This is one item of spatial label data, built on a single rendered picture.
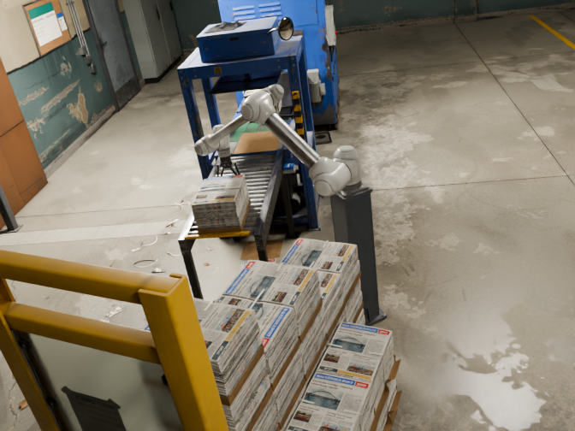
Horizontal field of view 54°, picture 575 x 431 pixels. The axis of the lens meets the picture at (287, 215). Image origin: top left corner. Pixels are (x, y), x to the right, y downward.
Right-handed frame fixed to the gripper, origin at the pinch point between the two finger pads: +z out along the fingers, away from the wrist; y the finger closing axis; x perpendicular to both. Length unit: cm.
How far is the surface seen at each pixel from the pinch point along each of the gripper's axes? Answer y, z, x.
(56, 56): -252, -63, 395
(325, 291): 56, 22, -120
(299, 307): 44, 7, -155
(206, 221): -12.6, 6.8, -44.5
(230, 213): 3.7, 2.7, -47.1
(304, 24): 71, -66, 306
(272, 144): 27, 5, 94
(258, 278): 25, 0, -136
